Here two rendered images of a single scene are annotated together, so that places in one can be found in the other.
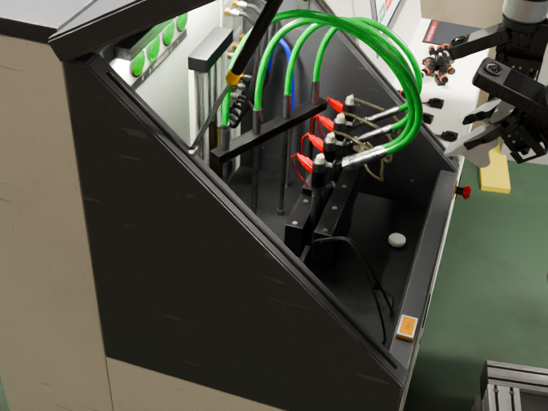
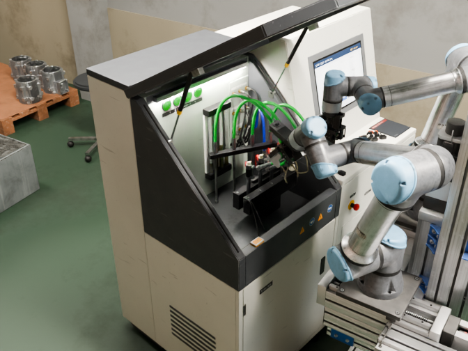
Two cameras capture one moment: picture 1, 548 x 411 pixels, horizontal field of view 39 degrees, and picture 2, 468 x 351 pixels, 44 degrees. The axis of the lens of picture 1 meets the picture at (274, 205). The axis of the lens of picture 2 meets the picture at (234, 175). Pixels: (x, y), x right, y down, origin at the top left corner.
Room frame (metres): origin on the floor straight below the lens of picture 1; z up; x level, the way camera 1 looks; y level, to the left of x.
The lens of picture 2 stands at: (-0.68, -0.96, 2.39)
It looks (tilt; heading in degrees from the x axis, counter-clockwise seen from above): 32 degrees down; 26
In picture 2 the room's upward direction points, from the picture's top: straight up
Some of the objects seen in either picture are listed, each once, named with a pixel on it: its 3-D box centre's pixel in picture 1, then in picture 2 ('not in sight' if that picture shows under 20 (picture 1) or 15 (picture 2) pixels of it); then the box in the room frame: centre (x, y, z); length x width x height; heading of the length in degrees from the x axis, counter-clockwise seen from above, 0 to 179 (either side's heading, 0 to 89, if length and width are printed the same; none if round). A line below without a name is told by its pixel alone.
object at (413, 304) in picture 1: (419, 282); (290, 233); (1.19, -0.31, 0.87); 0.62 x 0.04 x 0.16; 163
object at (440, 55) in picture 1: (441, 60); (367, 138); (1.92, -0.44, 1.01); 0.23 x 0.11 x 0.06; 163
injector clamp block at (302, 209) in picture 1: (327, 209); (265, 194); (1.37, -0.12, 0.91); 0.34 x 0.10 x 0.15; 163
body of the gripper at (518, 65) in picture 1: (519, 48); (331, 125); (1.28, -0.43, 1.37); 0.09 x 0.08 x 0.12; 73
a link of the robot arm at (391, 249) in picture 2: not in sight; (384, 246); (0.85, -0.76, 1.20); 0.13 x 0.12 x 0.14; 143
